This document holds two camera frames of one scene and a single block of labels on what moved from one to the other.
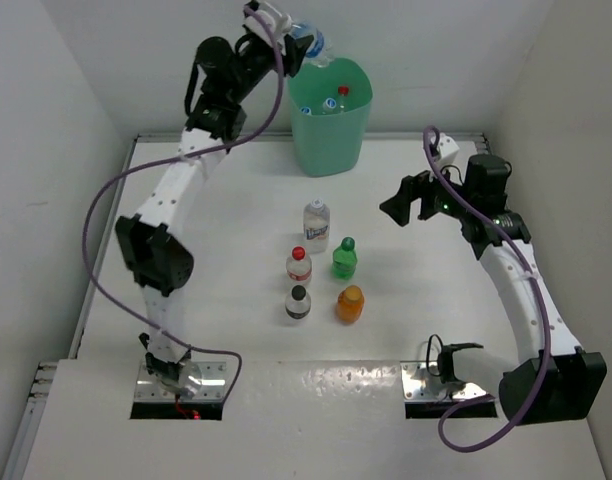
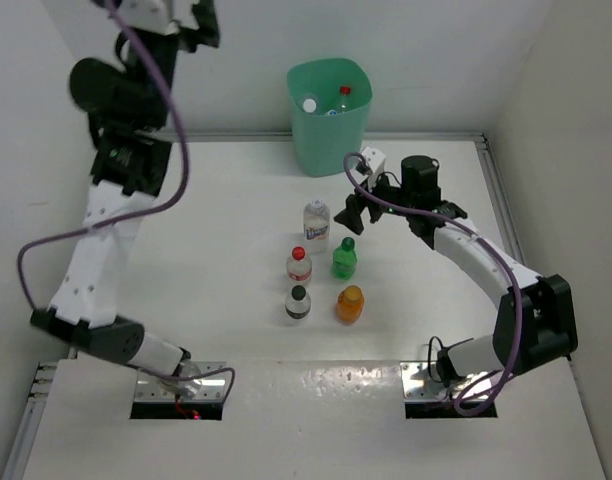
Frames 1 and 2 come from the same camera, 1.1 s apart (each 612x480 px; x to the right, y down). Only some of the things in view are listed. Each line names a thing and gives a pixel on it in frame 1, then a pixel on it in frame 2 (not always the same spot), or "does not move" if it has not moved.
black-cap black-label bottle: [298, 303] does not move
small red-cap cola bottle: [299, 267] does not move
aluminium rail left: [21, 448] does not move
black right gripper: [411, 187] to [351, 216]
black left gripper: [293, 52] to [206, 17]
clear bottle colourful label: [316, 226] does not move
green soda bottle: [344, 259] does not move
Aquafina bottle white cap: [320, 53] to [309, 105]
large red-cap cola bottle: [343, 91] does not move
